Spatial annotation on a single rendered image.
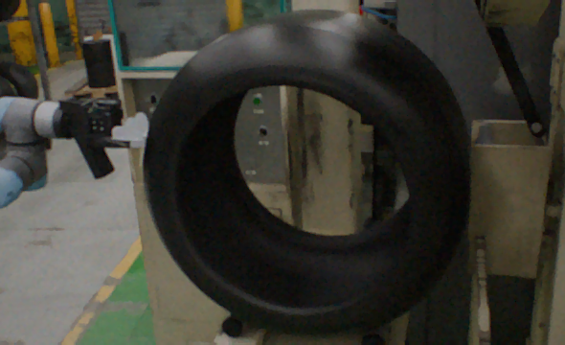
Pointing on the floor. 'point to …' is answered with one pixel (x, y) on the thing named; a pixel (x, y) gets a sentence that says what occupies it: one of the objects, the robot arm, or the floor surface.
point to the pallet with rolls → (97, 67)
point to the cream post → (328, 150)
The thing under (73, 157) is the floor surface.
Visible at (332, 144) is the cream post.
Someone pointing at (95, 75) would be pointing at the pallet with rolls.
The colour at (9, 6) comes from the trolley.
